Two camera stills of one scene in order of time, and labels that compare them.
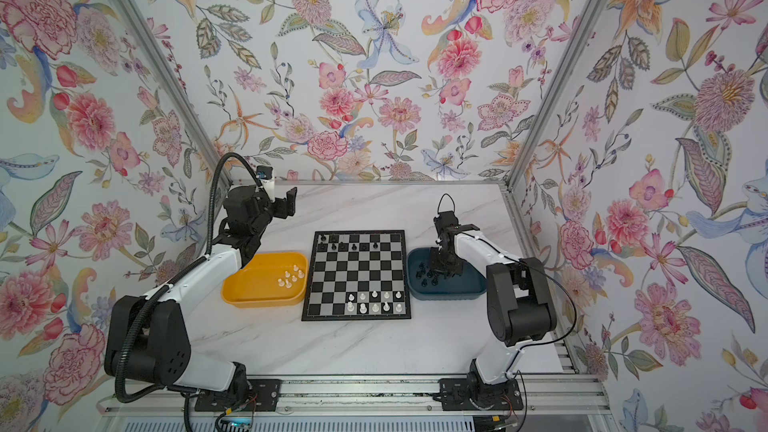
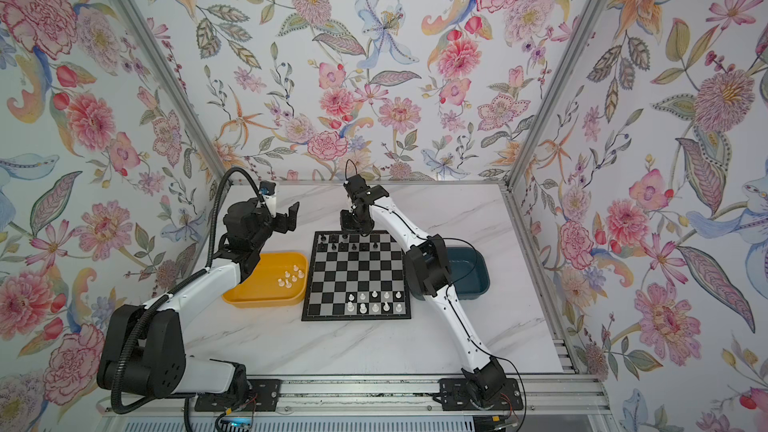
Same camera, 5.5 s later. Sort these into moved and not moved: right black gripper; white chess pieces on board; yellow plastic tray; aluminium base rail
Moved: right black gripper
Not moved: white chess pieces on board; yellow plastic tray; aluminium base rail
